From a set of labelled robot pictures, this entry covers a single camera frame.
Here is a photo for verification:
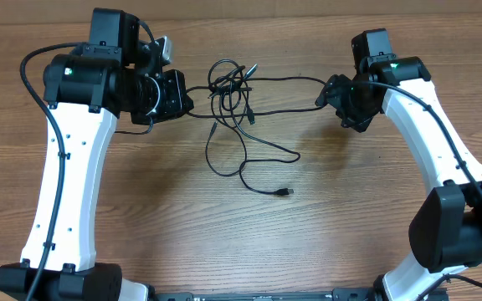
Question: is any thin black usb cable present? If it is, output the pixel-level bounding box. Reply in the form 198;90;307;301
204;62;259;178

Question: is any thick black usb-c cable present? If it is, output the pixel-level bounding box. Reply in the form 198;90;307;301
184;58;329;197

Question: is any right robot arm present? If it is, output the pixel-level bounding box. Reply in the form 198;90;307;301
315;28;482;300

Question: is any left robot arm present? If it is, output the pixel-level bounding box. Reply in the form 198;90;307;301
0;8;193;300

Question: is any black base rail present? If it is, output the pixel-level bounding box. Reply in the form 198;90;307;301
151;288;384;301

